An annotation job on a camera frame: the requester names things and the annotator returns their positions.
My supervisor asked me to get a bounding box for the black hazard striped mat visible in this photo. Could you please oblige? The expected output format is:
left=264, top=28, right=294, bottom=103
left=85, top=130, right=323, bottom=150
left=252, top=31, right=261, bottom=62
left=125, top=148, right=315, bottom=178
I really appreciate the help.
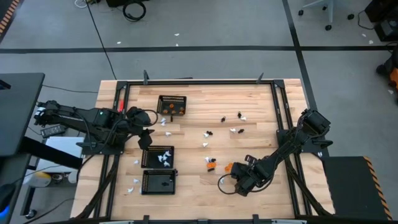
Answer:
left=0, top=0, right=22, bottom=43

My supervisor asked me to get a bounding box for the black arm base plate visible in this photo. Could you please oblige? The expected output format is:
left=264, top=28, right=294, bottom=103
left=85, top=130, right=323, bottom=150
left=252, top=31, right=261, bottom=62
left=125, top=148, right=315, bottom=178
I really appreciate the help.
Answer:
left=275, top=129, right=334, bottom=154
left=76, top=141, right=125, bottom=156

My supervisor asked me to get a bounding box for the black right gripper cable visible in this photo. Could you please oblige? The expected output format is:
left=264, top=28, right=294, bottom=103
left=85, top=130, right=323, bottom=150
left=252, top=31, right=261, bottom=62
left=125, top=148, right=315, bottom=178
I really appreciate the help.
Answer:
left=217, top=173, right=249, bottom=196

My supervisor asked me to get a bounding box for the black side desk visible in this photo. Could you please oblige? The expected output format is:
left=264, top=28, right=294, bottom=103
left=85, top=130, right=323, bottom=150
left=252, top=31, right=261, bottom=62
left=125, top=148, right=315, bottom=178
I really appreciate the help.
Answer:
left=0, top=73, right=46, bottom=157

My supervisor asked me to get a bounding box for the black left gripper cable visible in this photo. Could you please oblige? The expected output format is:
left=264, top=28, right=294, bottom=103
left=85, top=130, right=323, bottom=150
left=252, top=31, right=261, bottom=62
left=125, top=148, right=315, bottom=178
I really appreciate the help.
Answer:
left=139, top=108, right=159, bottom=128

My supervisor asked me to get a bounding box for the long black floor cable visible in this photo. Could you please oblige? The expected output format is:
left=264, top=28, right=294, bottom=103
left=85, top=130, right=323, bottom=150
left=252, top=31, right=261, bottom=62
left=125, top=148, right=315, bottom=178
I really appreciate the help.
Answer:
left=85, top=0, right=118, bottom=81

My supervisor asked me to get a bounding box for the grey office chair base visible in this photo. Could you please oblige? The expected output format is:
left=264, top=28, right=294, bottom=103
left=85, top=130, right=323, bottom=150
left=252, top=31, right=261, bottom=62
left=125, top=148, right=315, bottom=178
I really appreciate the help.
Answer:
left=297, top=0, right=355, bottom=32

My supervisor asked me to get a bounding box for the black hazard striped platform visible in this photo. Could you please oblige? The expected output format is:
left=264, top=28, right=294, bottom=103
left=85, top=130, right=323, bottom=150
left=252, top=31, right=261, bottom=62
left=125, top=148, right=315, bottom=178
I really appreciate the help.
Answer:
left=321, top=155, right=393, bottom=222

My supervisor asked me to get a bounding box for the black power adapter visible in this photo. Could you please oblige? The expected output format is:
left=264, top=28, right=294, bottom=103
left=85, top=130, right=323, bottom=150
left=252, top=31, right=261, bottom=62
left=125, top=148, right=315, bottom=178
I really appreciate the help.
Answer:
left=40, top=124, right=67, bottom=139

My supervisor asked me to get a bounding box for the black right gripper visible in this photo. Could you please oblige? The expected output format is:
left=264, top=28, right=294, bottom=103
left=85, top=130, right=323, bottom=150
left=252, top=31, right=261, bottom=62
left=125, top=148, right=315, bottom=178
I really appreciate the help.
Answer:
left=230, top=155, right=274, bottom=197

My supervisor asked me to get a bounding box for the orange and black machine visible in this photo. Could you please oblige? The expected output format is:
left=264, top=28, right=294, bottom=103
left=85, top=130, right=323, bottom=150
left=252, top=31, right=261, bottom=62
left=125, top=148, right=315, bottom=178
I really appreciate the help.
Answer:
left=375, top=46, right=398, bottom=105

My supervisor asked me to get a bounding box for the thin black cable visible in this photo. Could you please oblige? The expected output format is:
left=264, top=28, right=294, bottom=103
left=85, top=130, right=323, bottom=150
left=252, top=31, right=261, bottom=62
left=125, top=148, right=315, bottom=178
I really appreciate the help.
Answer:
left=42, top=84, right=100, bottom=94

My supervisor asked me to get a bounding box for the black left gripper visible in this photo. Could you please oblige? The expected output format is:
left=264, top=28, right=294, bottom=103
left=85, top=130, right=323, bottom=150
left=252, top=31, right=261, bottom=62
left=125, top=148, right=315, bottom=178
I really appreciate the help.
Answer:
left=126, top=106, right=155, bottom=151

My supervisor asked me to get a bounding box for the black equipment box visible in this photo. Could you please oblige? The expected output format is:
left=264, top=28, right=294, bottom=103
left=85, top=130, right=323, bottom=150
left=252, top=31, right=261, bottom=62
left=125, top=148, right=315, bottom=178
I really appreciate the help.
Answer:
left=364, top=0, right=398, bottom=43

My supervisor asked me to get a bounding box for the coiled black cable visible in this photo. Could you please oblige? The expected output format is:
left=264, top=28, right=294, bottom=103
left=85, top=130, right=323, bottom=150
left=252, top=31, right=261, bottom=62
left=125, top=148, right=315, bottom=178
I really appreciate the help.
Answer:
left=122, top=0, right=147, bottom=22

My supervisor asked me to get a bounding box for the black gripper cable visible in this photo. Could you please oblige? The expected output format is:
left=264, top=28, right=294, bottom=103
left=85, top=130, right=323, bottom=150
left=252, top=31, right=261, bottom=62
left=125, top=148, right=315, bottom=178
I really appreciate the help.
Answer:
left=139, top=108, right=159, bottom=128
left=217, top=173, right=249, bottom=196

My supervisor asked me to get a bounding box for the black slotted plastic basket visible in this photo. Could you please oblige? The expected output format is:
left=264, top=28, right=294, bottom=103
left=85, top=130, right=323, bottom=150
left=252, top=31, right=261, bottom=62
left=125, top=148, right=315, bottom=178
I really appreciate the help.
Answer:
left=141, top=169, right=177, bottom=196
left=141, top=145, right=175, bottom=170
left=156, top=95, right=188, bottom=116

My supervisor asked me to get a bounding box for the black metal table frame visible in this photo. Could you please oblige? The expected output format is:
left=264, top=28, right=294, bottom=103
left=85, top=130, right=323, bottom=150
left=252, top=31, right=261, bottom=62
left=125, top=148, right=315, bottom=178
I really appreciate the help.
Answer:
left=70, top=70, right=336, bottom=224

